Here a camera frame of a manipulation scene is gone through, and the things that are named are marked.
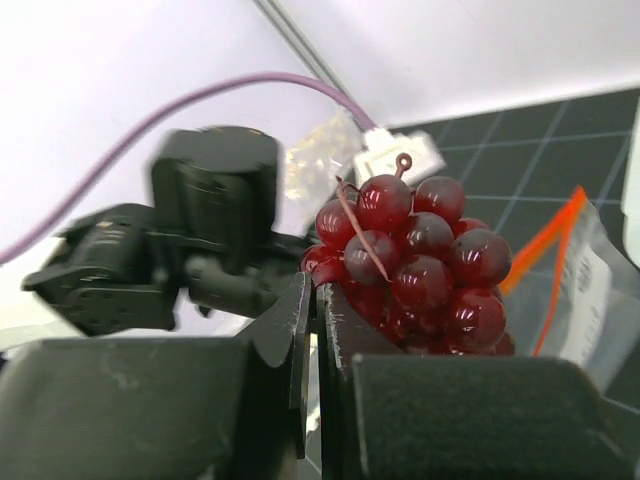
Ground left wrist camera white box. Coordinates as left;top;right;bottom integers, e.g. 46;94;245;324
352;127;447;186

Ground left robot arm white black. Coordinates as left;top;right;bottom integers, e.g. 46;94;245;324
22;126;308;337

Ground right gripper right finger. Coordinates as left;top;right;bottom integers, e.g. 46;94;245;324
316;286;635;479

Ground black grid cutting mat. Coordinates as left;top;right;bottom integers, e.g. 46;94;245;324
394;87;640;401

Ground clear bag at wall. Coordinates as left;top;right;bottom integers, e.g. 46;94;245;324
284;109;363;205

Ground clear zip bag red zipper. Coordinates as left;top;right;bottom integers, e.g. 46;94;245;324
500;187;639;391

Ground purple grape bunch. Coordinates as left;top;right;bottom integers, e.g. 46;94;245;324
300;153;515;356

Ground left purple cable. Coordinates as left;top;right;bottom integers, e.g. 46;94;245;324
0;71;379;266

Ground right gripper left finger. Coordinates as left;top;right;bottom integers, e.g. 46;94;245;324
1;274;313;479

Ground left aluminium frame post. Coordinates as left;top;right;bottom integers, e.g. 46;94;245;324
252;0;352;99

